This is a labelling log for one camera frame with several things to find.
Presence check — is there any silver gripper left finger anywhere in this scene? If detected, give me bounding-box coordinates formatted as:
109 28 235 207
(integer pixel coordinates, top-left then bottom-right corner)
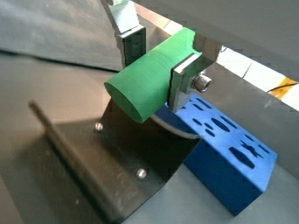
101 0 146 67

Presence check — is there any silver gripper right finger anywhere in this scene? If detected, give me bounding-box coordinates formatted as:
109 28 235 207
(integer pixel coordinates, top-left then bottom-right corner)
167 34 221 112

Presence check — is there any green oval cylinder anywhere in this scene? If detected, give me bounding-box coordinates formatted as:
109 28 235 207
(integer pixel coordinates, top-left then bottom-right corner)
105 28 201 123

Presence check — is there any black cradle fixture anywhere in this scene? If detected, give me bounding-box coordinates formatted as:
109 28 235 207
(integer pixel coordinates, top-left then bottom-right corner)
30 101 202 224

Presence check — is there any blue shape sorter block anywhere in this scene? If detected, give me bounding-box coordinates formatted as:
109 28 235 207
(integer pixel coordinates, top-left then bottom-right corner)
155 94 278 214

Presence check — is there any black cable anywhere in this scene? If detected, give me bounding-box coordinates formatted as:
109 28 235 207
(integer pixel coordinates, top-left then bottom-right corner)
266 82 299 95

